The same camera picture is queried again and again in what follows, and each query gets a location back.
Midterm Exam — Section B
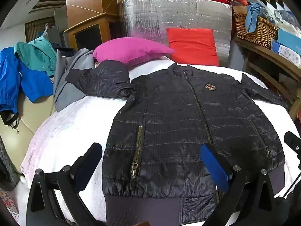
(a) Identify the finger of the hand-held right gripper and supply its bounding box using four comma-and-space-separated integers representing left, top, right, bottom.
284, 131, 301, 157

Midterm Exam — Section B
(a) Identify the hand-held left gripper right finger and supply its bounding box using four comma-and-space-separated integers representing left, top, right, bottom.
199, 143, 277, 226

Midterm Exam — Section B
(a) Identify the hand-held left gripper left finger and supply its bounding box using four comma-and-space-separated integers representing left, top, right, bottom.
25, 142, 104, 226

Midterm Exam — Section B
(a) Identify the black quilted jacket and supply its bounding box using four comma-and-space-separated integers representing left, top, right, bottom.
65, 60, 292, 226

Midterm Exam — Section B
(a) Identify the white pink blanket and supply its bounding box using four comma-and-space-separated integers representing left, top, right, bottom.
20, 56, 301, 226

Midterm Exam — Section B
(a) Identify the beige sofa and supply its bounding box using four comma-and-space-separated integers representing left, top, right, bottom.
0, 91, 57, 170

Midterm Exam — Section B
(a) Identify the white patterned box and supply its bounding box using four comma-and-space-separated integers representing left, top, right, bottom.
271, 40, 301, 67

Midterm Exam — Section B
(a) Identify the grey garment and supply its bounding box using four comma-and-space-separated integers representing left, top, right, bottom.
54, 48, 96, 112

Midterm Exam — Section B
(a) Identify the blue jacket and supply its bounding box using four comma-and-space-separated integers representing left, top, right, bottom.
0, 47, 54, 115

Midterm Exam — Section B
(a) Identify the wicker basket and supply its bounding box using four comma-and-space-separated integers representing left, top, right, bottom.
233, 12, 279, 43

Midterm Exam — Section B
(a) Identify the magenta pillow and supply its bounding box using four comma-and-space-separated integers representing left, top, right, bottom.
93, 37, 176, 67

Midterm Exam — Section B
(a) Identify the teal shirt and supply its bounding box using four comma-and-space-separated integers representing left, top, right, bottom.
14, 36, 57, 77

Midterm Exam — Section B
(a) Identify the red cushion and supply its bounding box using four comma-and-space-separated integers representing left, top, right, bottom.
166, 28, 220, 67

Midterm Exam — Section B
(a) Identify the light blue cloth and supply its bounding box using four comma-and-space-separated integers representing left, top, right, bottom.
245, 2, 267, 33

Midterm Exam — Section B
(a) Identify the wooden cabinet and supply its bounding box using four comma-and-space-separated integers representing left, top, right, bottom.
64, 0, 123, 52

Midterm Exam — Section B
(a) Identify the silver insulation sheet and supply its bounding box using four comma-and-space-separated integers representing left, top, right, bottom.
118, 0, 233, 64

